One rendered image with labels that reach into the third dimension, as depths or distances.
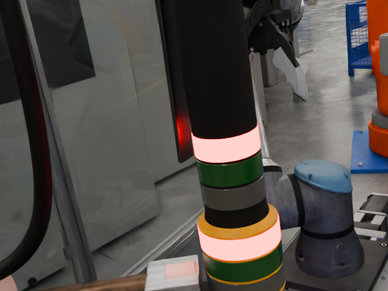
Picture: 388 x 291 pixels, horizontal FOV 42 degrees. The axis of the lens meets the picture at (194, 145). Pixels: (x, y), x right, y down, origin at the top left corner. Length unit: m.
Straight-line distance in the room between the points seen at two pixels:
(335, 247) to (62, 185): 0.60
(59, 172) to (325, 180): 0.55
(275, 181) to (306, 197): 0.07
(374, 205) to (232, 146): 1.32
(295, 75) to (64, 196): 0.57
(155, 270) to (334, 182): 0.80
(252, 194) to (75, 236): 0.92
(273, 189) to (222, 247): 0.81
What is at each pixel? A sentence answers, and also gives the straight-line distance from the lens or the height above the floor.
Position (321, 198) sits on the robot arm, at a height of 1.22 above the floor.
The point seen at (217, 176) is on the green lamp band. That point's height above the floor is 1.60.
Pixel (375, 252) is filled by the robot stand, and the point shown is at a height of 1.04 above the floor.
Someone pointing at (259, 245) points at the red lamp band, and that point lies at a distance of 0.26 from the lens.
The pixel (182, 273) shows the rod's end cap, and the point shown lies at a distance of 0.28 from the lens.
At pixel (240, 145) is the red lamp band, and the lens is 0.24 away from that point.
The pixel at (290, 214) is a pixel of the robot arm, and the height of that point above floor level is 1.20.
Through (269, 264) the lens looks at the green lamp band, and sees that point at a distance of 0.27.
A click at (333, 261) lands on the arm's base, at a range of 1.14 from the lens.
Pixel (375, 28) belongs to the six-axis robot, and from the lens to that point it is 4.40.
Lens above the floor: 1.70
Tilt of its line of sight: 19 degrees down
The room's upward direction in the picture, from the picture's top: 10 degrees counter-clockwise
